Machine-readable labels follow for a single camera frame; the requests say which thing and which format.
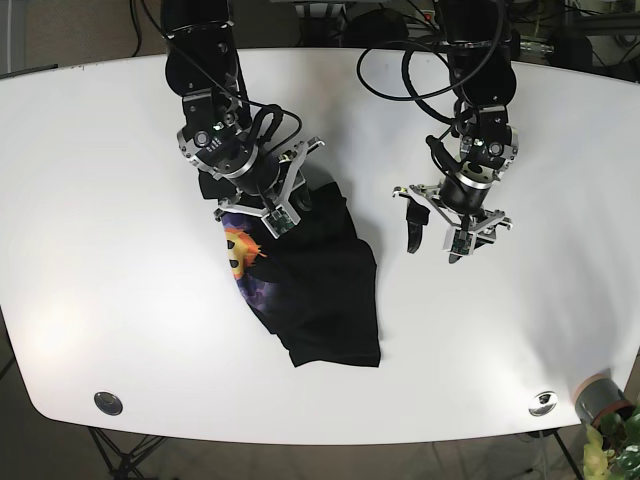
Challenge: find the black printed T-shirt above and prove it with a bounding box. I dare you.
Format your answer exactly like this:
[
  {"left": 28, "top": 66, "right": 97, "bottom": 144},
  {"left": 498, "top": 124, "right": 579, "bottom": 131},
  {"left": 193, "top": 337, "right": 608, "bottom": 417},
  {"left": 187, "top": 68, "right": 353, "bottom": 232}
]
[{"left": 220, "top": 166, "right": 381, "bottom": 368}]

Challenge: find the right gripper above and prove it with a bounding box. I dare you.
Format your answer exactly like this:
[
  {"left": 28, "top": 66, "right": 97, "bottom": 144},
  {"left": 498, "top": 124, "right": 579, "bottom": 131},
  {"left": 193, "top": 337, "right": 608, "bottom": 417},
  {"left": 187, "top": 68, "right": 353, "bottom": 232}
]
[{"left": 177, "top": 105, "right": 325, "bottom": 238}]

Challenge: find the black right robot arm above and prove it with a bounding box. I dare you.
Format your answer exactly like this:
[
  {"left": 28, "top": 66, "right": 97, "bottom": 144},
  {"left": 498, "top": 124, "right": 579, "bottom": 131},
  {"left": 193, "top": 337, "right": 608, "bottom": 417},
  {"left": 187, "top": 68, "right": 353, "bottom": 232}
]
[{"left": 140, "top": 1, "right": 333, "bottom": 242}]

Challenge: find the grey plant pot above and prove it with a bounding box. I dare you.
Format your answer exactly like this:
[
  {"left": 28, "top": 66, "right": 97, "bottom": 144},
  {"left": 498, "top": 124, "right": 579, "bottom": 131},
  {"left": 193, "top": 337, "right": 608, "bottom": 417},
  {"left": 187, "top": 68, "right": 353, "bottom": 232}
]
[{"left": 572, "top": 374, "right": 635, "bottom": 429}]

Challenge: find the left metal table grommet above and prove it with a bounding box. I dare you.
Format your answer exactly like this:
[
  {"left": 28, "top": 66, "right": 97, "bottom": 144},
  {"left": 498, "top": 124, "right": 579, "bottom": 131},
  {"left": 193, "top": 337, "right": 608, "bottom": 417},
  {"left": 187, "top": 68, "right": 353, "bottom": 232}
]
[{"left": 94, "top": 391, "right": 123, "bottom": 416}]

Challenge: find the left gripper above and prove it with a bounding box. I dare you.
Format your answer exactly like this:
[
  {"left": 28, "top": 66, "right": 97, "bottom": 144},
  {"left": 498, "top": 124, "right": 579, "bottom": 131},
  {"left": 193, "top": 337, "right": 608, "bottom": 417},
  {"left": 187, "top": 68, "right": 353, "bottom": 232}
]
[{"left": 393, "top": 115, "right": 519, "bottom": 264}]

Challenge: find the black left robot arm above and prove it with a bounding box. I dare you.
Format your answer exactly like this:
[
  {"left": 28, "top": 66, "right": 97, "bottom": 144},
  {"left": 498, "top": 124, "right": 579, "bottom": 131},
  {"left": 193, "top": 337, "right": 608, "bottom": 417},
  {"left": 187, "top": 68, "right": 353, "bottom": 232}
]
[{"left": 393, "top": 1, "right": 519, "bottom": 263}]

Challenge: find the metal table grommet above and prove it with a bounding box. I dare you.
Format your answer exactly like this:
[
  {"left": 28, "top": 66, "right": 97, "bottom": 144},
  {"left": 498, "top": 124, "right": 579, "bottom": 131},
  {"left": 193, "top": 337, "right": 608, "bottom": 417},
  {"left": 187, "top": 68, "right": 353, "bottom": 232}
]
[
  {"left": 94, "top": 391, "right": 123, "bottom": 416},
  {"left": 528, "top": 391, "right": 558, "bottom": 417}
]

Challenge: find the right metal table grommet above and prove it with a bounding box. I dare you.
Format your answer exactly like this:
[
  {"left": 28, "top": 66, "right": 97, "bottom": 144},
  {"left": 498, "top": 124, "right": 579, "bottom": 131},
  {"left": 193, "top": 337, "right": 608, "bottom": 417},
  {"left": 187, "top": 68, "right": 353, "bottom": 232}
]
[{"left": 528, "top": 391, "right": 558, "bottom": 417}]

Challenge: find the green potted plant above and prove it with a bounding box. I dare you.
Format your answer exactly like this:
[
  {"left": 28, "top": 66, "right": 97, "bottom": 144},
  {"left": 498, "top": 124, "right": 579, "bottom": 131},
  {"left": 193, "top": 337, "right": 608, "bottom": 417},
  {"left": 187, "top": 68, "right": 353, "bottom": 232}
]
[{"left": 583, "top": 406, "right": 639, "bottom": 480}]

